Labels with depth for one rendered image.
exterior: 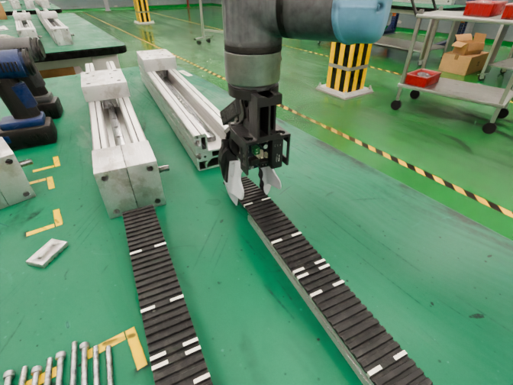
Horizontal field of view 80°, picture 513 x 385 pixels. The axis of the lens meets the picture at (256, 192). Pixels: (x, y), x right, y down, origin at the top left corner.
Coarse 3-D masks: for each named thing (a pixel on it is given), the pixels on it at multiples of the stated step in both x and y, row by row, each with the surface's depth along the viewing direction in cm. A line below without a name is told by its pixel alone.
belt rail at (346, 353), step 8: (248, 216) 53; (256, 224) 50; (256, 232) 51; (264, 240) 48; (272, 248) 47; (280, 264) 45; (288, 272) 43; (296, 280) 42; (296, 288) 42; (304, 296) 40; (312, 304) 39; (320, 312) 37; (320, 320) 38; (328, 328) 36; (336, 336) 35; (336, 344) 35; (344, 352) 34; (352, 360) 33; (352, 368) 33; (360, 368) 32; (360, 376) 32; (368, 384) 31
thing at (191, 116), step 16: (144, 80) 117; (160, 80) 96; (176, 80) 98; (160, 96) 90; (176, 96) 92; (192, 96) 84; (176, 112) 74; (192, 112) 81; (208, 112) 74; (176, 128) 79; (192, 128) 65; (208, 128) 72; (224, 128) 66; (192, 144) 66; (208, 144) 68; (192, 160) 70; (208, 160) 67
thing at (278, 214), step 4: (272, 212) 50; (276, 212) 50; (280, 212) 50; (256, 216) 49; (260, 216) 49; (264, 216) 49; (268, 216) 49; (272, 216) 49; (276, 216) 49; (280, 216) 49; (284, 216) 50; (256, 220) 49; (260, 220) 48; (264, 220) 48; (268, 220) 48; (272, 220) 49; (260, 224) 48
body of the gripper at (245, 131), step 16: (240, 96) 40; (256, 96) 38; (272, 96) 40; (256, 112) 39; (272, 112) 42; (240, 128) 45; (256, 128) 41; (272, 128) 44; (240, 144) 43; (256, 144) 44; (272, 144) 43; (288, 144) 44; (240, 160) 45; (256, 160) 44; (272, 160) 45; (288, 160) 46
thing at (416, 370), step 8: (416, 368) 30; (408, 376) 30; (416, 376) 30; (424, 376) 30; (392, 384) 29; (400, 384) 29; (408, 384) 29; (416, 384) 29; (424, 384) 29; (432, 384) 29
